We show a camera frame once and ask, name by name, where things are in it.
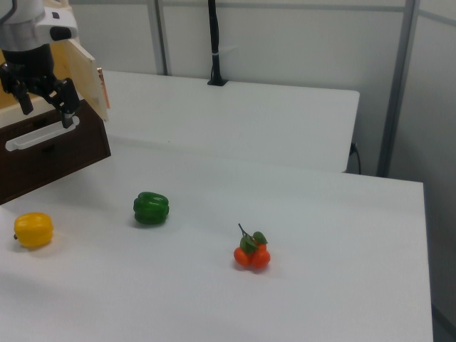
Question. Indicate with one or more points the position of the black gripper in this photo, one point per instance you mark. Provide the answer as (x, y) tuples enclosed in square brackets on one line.
[(30, 67)]

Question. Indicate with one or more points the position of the light wooden cabinet door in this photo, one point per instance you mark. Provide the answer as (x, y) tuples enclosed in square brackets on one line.
[(83, 85)]

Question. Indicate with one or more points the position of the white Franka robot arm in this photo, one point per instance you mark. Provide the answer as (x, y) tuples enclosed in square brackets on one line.
[(25, 21)]

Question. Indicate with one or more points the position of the cream plastic cabinet body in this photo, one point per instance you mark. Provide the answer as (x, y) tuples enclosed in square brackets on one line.
[(18, 112)]

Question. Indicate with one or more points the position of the dark brown cabinet drawer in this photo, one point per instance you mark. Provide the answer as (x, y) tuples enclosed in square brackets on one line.
[(53, 160)]

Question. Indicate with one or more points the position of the yellow bell pepper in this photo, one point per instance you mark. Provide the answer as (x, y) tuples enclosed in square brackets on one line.
[(33, 229)]

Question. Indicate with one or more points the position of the green bell pepper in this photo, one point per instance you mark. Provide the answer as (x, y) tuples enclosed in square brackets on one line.
[(151, 208)]

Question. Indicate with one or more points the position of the orange tangerine cluster with leaves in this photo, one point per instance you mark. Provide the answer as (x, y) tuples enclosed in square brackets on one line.
[(254, 256)]

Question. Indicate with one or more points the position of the gray partition post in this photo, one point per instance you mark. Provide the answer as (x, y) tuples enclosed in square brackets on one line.
[(158, 35), (397, 89)]

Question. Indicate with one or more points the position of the black camera stand pole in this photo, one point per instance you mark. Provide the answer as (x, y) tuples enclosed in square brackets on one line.
[(214, 39)]

